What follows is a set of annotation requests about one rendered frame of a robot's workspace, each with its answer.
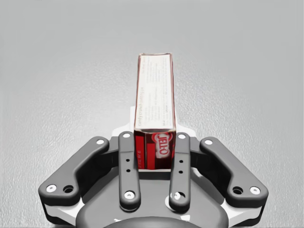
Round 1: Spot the red and white carton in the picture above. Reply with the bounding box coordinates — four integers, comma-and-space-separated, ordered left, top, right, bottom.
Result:
133, 52, 177, 172

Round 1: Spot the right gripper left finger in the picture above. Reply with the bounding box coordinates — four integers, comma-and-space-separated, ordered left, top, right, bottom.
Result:
38, 106, 141, 212

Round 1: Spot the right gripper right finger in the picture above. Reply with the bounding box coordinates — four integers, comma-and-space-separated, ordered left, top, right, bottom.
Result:
168, 120, 269, 212

